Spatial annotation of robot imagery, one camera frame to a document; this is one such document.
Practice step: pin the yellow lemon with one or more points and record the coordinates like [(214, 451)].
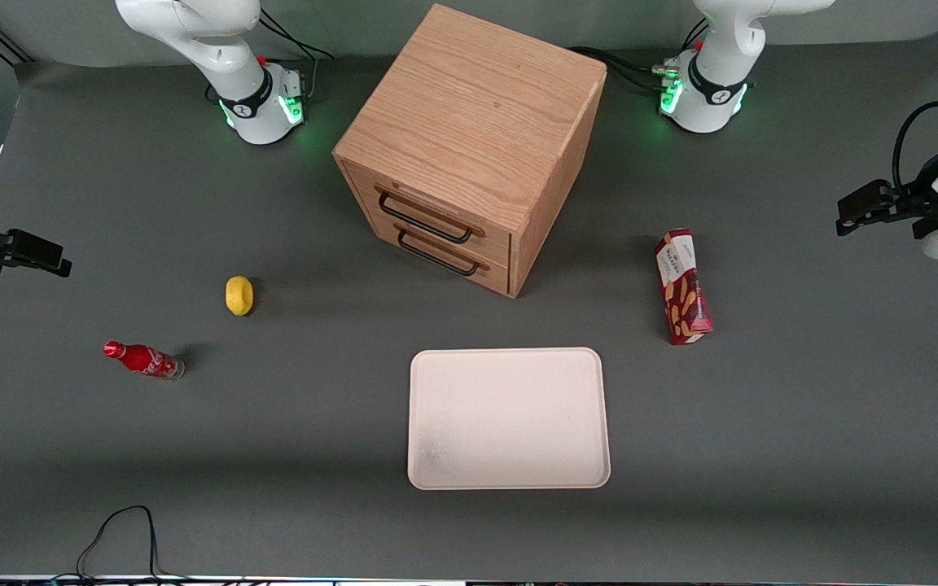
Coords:
[(239, 295)]

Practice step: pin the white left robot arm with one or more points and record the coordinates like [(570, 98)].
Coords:
[(713, 89)]

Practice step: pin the red cookie box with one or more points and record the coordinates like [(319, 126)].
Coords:
[(685, 293)]

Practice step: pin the dark grey table mat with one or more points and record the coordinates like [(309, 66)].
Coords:
[(273, 456)]

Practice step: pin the wooden drawer cabinet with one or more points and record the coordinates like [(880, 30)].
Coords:
[(477, 106)]

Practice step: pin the white rectangular tray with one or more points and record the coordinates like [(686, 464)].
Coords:
[(510, 419)]

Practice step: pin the red cola bottle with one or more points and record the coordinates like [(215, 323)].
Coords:
[(143, 359)]

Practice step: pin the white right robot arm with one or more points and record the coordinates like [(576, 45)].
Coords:
[(233, 89)]

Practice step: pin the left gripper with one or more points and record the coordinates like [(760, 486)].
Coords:
[(913, 201)]

